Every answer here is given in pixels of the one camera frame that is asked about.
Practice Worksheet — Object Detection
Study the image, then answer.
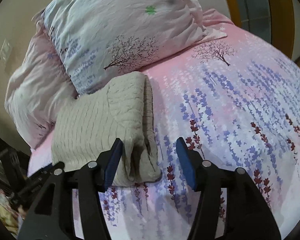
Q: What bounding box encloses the beige cable knit sweater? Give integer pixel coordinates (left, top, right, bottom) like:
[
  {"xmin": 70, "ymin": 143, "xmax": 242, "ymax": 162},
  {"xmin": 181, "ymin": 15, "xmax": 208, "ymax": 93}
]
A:
[{"xmin": 51, "ymin": 72, "xmax": 161, "ymax": 187}]

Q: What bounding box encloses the left floral pink pillow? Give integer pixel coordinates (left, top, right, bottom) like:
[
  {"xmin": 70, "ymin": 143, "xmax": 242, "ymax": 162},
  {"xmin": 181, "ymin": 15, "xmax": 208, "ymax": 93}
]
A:
[{"xmin": 5, "ymin": 23, "xmax": 77, "ymax": 149}]

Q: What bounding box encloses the pink lavender floral bedsheet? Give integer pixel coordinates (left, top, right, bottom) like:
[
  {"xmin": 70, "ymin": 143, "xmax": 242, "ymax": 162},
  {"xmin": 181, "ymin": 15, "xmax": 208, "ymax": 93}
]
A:
[{"xmin": 27, "ymin": 8, "xmax": 300, "ymax": 240}]

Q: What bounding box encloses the right floral pillow with tree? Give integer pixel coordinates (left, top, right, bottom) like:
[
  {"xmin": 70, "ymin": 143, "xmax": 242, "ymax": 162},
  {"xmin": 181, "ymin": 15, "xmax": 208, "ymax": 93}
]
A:
[{"xmin": 33, "ymin": 0, "xmax": 225, "ymax": 94}]

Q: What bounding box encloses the white wall switch plate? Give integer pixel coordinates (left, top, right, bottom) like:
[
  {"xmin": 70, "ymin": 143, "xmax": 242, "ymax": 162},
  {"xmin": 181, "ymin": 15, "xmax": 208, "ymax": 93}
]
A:
[{"xmin": 0, "ymin": 39, "xmax": 13, "ymax": 65}]

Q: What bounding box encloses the wooden door frame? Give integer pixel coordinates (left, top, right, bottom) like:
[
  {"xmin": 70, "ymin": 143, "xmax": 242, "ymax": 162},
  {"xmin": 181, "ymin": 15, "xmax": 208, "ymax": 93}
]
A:
[{"xmin": 226, "ymin": 0, "xmax": 300, "ymax": 61}]

